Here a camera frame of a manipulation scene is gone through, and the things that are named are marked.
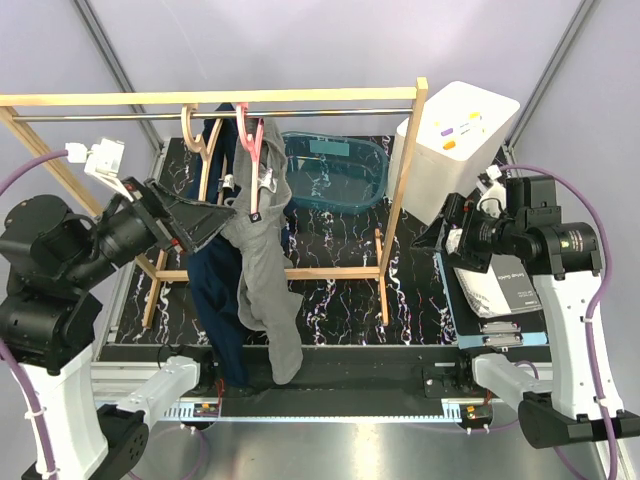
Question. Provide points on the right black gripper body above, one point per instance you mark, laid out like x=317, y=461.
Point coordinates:
x=476, y=246

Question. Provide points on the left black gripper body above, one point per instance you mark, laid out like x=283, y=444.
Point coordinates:
x=144, y=200

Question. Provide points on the navy blue shorts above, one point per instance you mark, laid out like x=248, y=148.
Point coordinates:
x=214, y=274

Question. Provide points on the wooden clothes hanger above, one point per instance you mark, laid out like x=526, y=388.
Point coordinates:
x=198, y=145

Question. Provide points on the pink clothes hanger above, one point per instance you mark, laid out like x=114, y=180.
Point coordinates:
x=252, y=144

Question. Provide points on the grey shorts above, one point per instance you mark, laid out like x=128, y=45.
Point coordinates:
x=265, y=302

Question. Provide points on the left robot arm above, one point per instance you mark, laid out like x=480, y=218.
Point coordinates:
x=56, y=258

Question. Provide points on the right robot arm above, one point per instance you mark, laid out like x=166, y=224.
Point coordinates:
x=568, y=267

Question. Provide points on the white storage box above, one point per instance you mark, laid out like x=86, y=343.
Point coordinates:
x=461, y=130

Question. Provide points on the black marbled table mat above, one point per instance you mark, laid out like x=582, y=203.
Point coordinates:
x=333, y=312

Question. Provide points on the white spiral manual booklet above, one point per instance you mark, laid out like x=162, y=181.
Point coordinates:
x=505, y=289

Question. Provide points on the teal plastic basket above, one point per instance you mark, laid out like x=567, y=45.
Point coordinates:
x=335, y=173

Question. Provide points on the blue clipboard tray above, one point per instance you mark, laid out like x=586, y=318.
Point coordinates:
x=472, y=331

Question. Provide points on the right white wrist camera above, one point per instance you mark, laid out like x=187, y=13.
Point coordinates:
x=492, y=200

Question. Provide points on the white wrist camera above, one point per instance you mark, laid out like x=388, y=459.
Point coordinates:
x=492, y=200
x=101, y=161

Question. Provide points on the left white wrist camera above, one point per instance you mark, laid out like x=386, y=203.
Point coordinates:
x=101, y=161

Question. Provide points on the metal hanging rail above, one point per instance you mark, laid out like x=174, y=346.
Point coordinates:
x=251, y=114

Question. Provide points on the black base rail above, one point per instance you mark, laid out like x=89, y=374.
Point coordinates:
x=428, y=385

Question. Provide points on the wooden clothes rack frame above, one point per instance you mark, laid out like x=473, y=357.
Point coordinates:
x=157, y=273

